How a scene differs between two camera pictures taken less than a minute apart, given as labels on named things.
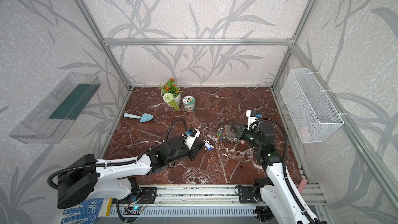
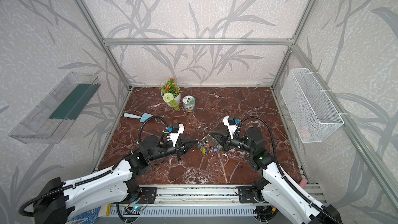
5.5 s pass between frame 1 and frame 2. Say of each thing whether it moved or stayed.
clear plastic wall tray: stayed
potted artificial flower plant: stayed
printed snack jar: stayed
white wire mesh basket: stayed
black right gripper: moved
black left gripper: moved
